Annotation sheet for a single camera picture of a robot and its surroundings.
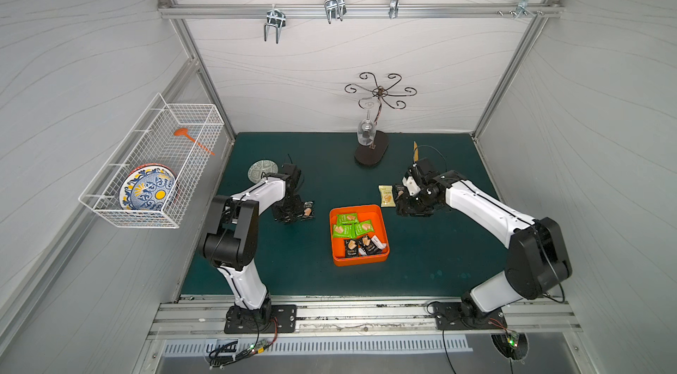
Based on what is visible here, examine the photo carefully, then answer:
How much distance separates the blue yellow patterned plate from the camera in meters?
0.59

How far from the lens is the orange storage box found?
0.86 m

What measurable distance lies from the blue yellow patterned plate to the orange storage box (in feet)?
1.63
